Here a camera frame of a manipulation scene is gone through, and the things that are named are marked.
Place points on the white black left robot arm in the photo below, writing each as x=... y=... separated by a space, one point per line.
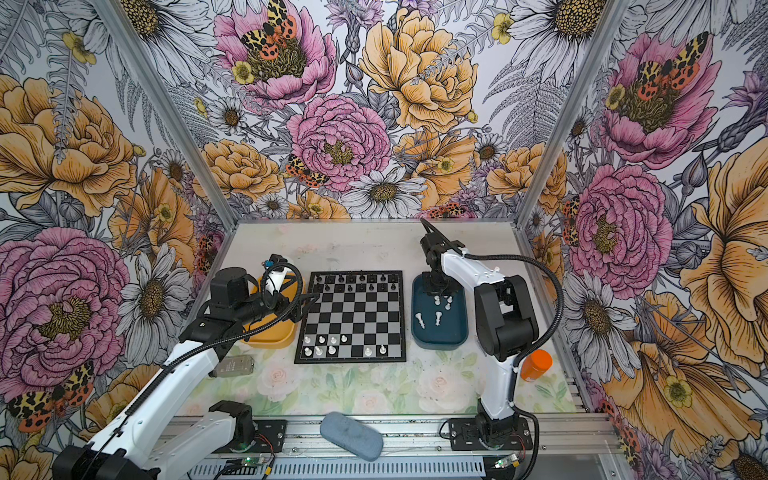
x=165 y=393

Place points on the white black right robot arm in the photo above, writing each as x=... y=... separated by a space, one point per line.
x=505 y=323

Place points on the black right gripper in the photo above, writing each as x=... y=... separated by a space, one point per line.
x=427 y=286

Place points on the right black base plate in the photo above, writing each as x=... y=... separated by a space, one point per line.
x=482 y=434

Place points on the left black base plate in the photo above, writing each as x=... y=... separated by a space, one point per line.
x=258 y=437

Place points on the aluminium front rail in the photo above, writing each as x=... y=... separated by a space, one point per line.
x=137 y=435

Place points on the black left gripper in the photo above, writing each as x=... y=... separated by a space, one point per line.
x=283 y=302

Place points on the teal plastic tray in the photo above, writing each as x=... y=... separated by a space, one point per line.
x=439 y=320

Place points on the yellow plastic tray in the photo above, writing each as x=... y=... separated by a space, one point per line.
x=282 y=334

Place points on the orange plastic bottle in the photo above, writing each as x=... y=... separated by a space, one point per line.
x=536 y=365

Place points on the grey blue oval pouch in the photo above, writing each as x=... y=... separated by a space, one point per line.
x=352 y=436

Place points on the black white chessboard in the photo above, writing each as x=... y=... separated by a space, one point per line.
x=355 y=317

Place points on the grey metal small box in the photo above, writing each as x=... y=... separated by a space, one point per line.
x=234 y=366

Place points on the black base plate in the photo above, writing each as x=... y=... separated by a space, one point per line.
x=482 y=434
x=258 y=437

